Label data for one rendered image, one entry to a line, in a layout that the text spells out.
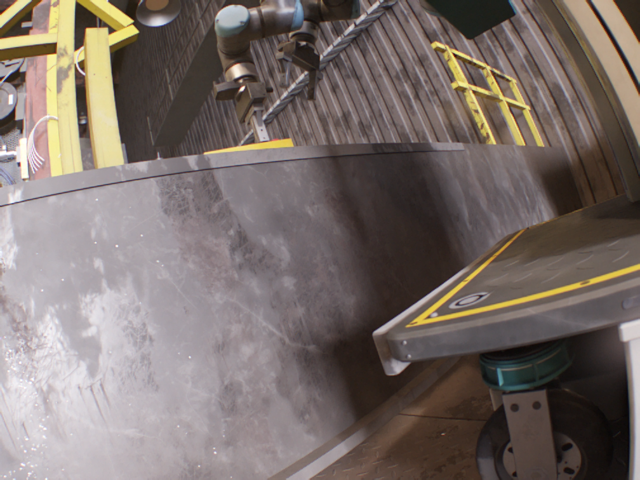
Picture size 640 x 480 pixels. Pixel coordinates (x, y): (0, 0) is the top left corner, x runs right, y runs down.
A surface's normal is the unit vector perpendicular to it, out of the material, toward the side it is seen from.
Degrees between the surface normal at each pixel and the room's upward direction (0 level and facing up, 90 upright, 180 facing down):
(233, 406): 90
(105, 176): 90
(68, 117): 90
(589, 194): 90
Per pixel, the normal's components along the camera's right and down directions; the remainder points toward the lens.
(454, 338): -0.66, 0.17
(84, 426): 0.58, -0.26
